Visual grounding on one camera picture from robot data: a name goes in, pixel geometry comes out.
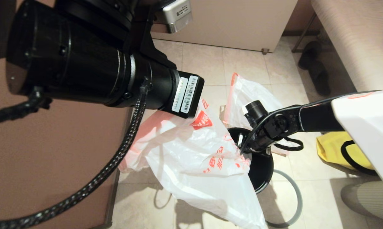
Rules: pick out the small metal door fitting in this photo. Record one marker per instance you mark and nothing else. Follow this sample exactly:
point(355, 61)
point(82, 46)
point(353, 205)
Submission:
point(265, 51)

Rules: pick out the white door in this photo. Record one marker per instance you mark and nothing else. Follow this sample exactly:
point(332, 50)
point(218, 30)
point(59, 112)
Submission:
point(236, 22)

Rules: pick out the black slipper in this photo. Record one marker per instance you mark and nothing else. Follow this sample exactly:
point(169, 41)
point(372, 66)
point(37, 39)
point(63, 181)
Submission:
point(309, 54)
point(320, 79)

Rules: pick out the yellow nonwoven bag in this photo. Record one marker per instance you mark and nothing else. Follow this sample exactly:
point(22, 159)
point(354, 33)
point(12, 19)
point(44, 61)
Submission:
point(331, 149)

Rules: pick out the black round trash bin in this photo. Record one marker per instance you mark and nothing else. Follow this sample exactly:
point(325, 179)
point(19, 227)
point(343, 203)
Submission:
point(261, 171)

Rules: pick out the white red-printed trash bag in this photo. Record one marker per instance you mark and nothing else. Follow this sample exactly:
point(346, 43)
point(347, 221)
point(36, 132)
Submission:
point(198, 165)
point(242, 92)

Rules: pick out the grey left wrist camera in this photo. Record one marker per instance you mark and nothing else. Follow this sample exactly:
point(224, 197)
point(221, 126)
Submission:
point(177, 14)

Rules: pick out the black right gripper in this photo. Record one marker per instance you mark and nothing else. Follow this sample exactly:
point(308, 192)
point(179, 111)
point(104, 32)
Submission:
point(274, 127)

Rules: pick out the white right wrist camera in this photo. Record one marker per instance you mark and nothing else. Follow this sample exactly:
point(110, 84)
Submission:
point(240, 140)

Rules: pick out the grey ribbed cushion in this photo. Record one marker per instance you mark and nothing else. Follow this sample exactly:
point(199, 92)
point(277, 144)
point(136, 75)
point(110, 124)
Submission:
point(366, 200)

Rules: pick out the light woodgrain table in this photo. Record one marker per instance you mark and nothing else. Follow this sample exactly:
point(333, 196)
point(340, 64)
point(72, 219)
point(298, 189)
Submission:
point(353, 38)

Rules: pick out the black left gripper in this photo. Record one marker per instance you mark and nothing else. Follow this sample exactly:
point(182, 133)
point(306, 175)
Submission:
point(159, 86)

